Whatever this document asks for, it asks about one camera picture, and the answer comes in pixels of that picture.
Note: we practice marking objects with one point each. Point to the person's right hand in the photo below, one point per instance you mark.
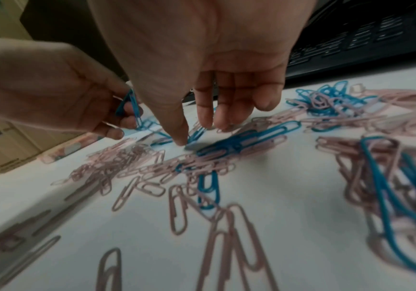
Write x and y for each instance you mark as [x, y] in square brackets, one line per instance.
[200, 42]

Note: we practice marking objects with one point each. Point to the person's left hand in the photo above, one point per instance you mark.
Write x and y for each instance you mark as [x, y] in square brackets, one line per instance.
[42, 85]

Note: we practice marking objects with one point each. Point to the floral patterned oval tray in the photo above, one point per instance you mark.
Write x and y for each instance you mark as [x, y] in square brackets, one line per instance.
[71, 146]

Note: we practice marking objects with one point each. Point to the single blue paper clip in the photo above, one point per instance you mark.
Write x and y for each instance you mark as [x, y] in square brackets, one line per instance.
[196, 134]

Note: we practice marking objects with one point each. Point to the small blue clip bunch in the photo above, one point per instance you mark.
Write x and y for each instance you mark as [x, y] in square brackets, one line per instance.
[133, 106]

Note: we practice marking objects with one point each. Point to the pile of blue pink paperclips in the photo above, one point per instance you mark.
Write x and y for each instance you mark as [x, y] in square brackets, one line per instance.
[236, 145]

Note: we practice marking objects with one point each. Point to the brown cardboard box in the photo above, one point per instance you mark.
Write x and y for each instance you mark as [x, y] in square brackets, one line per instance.
[3, 147]

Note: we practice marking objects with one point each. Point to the black keyboard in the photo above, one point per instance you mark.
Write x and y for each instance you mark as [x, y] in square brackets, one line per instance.
[366, 37]

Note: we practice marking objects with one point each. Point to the white table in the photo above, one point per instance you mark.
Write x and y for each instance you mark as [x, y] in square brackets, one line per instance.
[301, 213]

